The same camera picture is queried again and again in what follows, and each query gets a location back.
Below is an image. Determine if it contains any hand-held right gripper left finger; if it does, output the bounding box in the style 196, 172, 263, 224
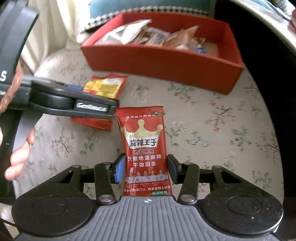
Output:
54, 153, 126, 205

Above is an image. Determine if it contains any white blanket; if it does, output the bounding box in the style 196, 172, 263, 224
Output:
21, 0, 93, 56

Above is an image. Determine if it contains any floral quilted mat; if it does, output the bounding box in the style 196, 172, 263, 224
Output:
14, 47, 278, 204

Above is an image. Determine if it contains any large white snack packet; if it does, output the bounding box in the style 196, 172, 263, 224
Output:
120, 20, 152, 44

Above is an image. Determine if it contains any orange brown snack packet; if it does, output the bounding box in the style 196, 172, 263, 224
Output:
70, 74, 129, 132

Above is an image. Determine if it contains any yellow clear snack packet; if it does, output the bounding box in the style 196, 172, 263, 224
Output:
137, 27, 170, 46

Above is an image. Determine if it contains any red cardboard box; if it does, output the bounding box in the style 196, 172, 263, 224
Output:
80, 12, 243, 95

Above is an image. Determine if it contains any blue blanket houndstooth trim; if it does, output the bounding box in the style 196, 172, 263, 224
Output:
88, 0, 215, 30

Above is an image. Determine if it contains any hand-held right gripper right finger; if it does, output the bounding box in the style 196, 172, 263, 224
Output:
167, 154, 241, 205

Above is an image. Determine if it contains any person's left hand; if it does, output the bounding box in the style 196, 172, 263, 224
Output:
4, 128, 36, 181

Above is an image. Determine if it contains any red crown print snack packet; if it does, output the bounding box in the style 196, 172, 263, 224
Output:
115, 106, 173, 196

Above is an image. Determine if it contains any dark coffee table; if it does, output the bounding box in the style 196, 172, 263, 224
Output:
214, 0, 296, 201

